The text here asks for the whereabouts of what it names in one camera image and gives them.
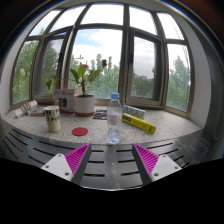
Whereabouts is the clear blue-capped water bottle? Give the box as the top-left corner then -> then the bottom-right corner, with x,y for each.
106,92 -> 124,145

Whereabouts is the colourful flat book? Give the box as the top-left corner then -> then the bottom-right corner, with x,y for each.
30,106 -> 46,117

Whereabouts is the white paper cup black print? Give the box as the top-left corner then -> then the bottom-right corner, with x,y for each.
44,105 -> 62,134

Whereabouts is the dark-framed bay window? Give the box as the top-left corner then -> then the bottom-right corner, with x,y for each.
9,2 -> 195,116

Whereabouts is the black patterned openwork trivet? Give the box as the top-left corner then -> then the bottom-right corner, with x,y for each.
92,109 -> 108,121

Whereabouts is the potted red-flowered plant white pot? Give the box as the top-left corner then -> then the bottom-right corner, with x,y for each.
45,54 -> 109,118

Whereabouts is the light blue box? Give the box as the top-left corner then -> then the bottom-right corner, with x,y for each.
122,104 -> 147,120

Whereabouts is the flat round red coaster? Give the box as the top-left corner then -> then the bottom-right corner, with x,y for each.
71,126 -> 89,137

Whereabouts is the white rolled package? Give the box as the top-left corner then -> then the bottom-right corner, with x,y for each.
13,99 -> 38,119

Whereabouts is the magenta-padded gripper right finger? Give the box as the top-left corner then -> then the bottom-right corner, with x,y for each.
131,143 -> 183,186

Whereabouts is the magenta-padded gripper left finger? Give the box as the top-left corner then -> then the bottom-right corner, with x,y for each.
40,143 -> 92,185

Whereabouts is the long yellow box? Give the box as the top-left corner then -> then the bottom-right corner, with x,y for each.
121,113 -> 157,135

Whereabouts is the black slatted grille panel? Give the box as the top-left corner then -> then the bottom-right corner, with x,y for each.
0,125 -> 224,191

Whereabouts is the red and white printed box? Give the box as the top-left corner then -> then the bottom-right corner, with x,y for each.
53,88 -> 78,114

